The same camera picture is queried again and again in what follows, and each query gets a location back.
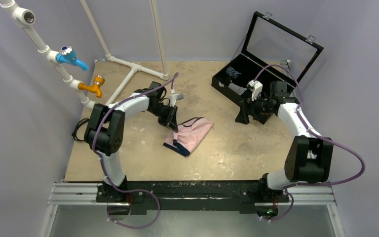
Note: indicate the dark patterned rolled sock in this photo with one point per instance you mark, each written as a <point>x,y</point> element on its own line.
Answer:
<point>232,72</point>

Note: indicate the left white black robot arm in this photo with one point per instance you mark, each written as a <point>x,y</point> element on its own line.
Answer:
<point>105,129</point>

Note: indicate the blue faucet tap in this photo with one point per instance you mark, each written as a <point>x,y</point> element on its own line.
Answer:
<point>67,55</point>

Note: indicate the black box with glass lid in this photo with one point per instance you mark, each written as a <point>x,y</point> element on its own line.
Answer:
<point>270,52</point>

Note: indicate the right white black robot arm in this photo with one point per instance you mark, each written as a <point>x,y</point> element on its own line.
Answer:
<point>309,158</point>

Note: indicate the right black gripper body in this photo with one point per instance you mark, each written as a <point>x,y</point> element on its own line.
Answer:
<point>247,108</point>

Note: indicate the pink underwear navy trim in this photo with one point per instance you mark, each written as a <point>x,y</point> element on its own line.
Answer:
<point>189,135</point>

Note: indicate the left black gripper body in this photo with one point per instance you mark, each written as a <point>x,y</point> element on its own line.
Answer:
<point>162,112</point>

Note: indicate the grey striped rolled sock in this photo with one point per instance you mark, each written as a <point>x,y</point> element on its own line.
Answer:
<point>237,89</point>

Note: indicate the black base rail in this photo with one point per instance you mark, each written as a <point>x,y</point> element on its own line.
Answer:
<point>243,196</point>

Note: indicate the aluminium frame rails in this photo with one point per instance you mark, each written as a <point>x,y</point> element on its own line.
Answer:
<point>230,151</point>

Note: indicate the white PVC pipe frame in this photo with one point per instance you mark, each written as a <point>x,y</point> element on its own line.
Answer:
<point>25,19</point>

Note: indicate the orange faucet tap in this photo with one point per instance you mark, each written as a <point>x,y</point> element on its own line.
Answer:
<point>95,87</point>

